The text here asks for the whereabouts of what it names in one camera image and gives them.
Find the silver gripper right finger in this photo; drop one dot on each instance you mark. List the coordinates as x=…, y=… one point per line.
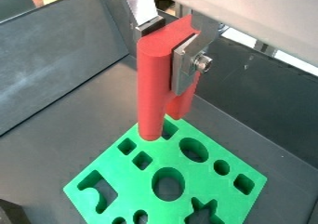
x=188, y=58

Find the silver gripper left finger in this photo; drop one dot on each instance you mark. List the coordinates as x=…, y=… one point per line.
x=144, y=19

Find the red square-circle peg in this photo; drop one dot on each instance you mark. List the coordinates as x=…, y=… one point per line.
x=156, y=100

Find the green shape sorter board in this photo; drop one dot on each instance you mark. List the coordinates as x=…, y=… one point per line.
x=169, y=181

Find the black block corner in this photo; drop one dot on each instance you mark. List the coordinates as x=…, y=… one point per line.
x=12, y=213

